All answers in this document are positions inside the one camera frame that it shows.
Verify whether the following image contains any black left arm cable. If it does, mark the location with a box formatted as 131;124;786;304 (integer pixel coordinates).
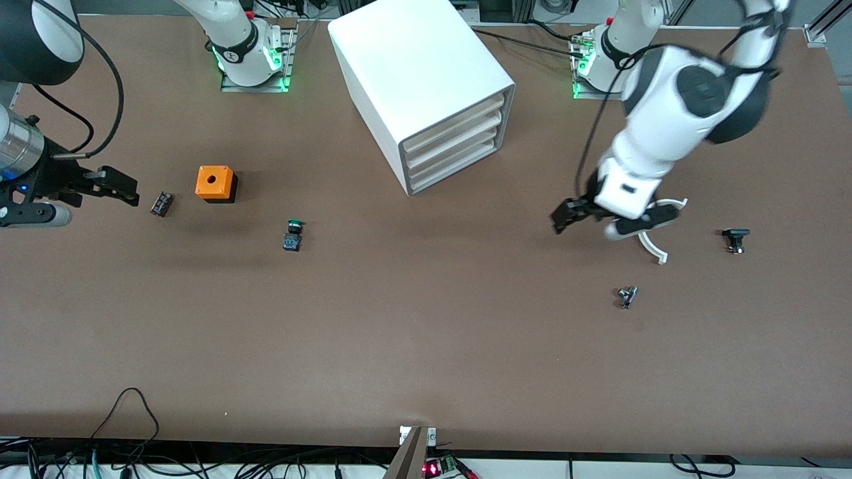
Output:
576;0;793;194

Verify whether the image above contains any grey camera mount beam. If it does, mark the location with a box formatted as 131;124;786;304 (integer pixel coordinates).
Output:
383;426;428;479

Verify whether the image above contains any black cable bundle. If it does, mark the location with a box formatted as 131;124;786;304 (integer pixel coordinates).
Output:
0;436;387;479

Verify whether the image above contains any circuit board with red LED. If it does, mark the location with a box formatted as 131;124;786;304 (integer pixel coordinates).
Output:
423;456;461;478

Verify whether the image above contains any black cable behind cabinet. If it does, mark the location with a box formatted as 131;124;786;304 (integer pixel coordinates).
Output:
466;27;590;54

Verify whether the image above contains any black looped cable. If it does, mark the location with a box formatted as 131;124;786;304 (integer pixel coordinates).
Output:
90;388;161;445

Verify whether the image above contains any white plastic drawer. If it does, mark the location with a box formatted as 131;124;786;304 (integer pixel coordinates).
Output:
408;141;497;194
403;94;507;158
405;114;501;170
407;128;499;182

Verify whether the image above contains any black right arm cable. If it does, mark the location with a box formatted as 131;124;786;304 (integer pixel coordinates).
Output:
27;0;125;160

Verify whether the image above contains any white drawer cabinet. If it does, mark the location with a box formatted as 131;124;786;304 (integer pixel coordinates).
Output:
328;0;517;197

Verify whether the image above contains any orange button enclosure box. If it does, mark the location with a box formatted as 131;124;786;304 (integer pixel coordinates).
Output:
195;165;238;204

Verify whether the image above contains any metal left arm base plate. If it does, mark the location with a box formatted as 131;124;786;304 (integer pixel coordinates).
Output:
571;30;626;102

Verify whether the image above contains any aluminium frame corner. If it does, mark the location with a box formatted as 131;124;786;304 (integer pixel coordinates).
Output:
804;0;852;44

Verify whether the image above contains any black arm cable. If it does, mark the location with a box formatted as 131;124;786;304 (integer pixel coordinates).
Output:
27;0;125;160
576;0;793;194

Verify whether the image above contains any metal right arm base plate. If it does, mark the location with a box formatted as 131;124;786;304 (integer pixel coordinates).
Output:
221;19;298;93

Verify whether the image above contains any white curved plastic bracket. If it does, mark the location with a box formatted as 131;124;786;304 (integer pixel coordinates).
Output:
636;198;689;265

